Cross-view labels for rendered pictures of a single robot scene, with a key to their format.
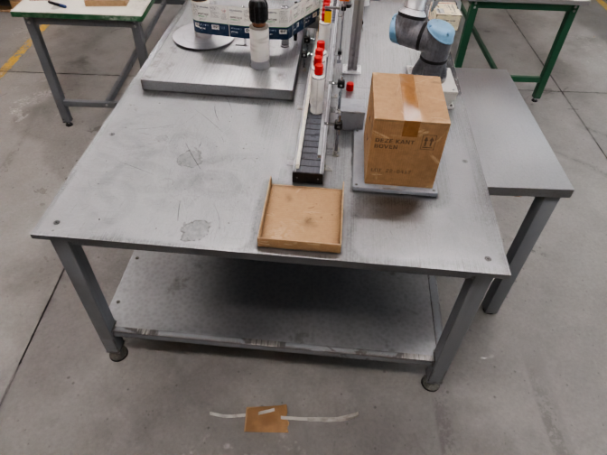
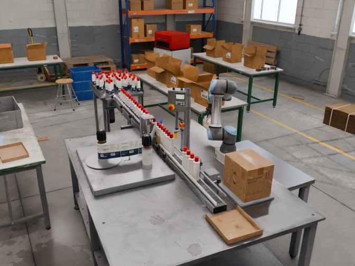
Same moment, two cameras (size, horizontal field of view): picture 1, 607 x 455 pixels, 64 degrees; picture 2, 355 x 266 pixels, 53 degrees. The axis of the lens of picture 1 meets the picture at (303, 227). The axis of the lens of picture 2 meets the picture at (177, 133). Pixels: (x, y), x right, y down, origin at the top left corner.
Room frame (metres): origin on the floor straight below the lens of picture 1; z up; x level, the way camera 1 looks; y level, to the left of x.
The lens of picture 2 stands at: (-0.40, 1.25, 2.34)
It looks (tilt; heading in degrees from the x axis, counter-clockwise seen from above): 23 degrees down; 332
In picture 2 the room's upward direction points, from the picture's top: 1 degrees clockwise
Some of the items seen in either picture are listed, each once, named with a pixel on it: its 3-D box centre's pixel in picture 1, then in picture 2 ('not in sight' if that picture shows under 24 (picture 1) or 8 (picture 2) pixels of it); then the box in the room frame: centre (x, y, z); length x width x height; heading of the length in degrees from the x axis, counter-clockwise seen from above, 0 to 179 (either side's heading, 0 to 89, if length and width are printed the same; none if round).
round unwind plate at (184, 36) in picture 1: (204, 35); (103, 160); (2.36, 0.53, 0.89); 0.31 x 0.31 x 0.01
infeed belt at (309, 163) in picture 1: (322, 66); (174, 159); (2.15, -0.05, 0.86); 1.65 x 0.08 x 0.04; 177
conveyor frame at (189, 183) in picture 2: (322, 67); (174, 160); (2.15, -0.05, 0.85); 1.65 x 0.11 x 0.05; 177
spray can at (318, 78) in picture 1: (317, 88); (196, 168); (1.72, -0.03, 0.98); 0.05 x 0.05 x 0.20
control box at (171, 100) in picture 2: not in sight; (178, 100); (2.26, -0.14, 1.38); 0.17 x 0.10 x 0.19; 52
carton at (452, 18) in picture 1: (443, 15); (212, 123); (2.48, -0.66, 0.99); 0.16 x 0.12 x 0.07; 1
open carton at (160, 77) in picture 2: not in sight; (165, 70); (4.88, -1.28, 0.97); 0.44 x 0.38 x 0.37; 96
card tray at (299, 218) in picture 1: (303, 212); (233, 223); (1.16, 0.00, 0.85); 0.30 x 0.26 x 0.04; 177
